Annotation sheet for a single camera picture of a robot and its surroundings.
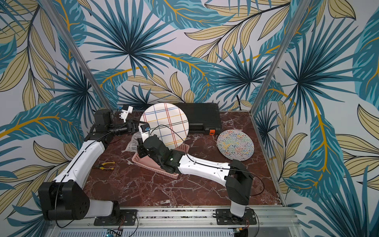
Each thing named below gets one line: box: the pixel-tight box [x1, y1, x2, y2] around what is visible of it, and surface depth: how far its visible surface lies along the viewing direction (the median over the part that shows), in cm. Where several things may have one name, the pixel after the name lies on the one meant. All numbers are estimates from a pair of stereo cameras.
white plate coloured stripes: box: [139, 102, 190, 150], surface depth 78 cm
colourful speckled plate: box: [216, 129, 255, 162], surface depth 102 cm
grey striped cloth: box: [121, 131, 142, 153], surface depth 69 cm
